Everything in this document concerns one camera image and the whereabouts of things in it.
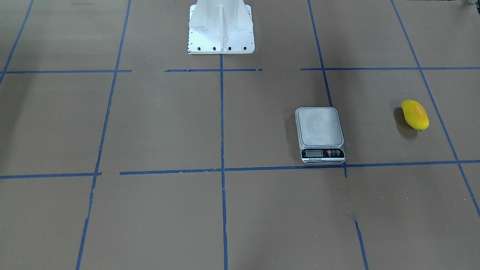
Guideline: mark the yellow mango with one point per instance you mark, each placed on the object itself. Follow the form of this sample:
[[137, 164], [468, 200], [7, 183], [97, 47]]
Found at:
[[415, 115]]

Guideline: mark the silver digital kitchen scale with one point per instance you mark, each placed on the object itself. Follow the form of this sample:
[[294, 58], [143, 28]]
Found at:
[[320, 135]]

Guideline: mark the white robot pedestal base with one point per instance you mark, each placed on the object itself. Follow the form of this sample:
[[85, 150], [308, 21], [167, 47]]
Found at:
[[220, 27]]

